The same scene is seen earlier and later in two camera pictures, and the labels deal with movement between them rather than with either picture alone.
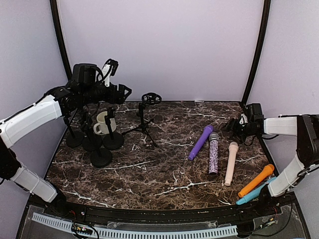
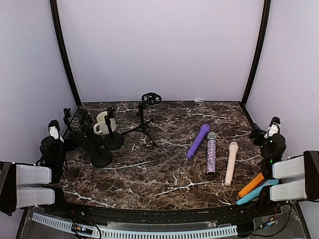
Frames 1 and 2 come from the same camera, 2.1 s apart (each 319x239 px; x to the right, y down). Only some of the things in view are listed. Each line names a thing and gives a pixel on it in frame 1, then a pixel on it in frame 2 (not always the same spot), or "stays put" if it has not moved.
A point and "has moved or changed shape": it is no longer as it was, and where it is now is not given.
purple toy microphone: x=201 y=142 has moved or changed shape
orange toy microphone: x=267 y=171 stays put
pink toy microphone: x=233 y=147 stays put
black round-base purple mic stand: x=113 y=140 stays put
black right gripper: x=233 y=126 → x=254 y=132
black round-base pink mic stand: x=101 y=158 stays put
